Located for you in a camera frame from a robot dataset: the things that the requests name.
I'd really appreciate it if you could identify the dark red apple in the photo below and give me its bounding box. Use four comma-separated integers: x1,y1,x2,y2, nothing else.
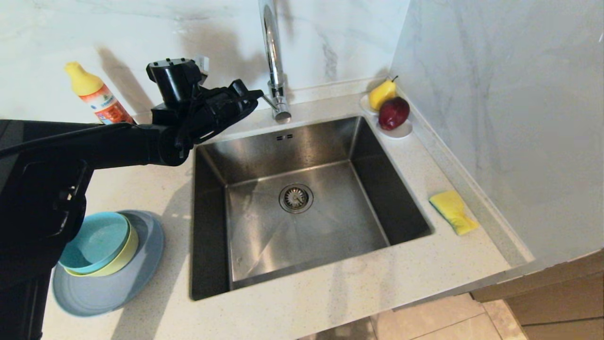
378,96,411,130

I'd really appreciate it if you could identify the stainless steel sink basin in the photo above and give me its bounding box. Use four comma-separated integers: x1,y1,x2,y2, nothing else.
190,115,435,302

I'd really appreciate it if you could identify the blue-grey plate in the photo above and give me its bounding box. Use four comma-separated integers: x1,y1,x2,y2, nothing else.
52,210,165,317

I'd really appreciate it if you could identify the teal bowl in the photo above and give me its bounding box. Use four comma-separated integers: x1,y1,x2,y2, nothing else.
59,212,130,274

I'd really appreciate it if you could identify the metal sink drain strainer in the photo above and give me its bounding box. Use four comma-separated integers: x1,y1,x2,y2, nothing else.
278,183,314,214

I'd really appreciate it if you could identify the beige wooden cabinet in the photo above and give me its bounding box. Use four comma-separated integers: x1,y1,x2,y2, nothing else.
470,250,604,340

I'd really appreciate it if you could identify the yellow pear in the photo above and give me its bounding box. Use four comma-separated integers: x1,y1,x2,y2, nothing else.
369,75,400,111

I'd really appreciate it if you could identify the yellow-green bowl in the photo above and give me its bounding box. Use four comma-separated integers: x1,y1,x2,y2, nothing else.
64,226,139,278

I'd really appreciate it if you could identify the yellow and green sponge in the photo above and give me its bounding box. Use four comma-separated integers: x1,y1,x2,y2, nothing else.
429,190,479,236

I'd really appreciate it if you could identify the chrome kitchen faucet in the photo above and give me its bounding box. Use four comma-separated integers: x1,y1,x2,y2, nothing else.
258,0,293,124

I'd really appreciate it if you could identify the white framed wrist camera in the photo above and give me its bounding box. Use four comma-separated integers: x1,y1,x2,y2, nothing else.
194,56,210,85

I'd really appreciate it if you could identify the orange dish soap bottle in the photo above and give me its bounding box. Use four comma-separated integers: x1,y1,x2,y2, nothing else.
65,62,137,126

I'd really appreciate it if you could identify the black braided cable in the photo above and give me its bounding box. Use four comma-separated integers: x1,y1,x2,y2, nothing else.
176,83,204,159

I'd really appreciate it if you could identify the small white dish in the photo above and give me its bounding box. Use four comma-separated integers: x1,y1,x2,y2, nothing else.
377,118,414,139
360,93,379,115

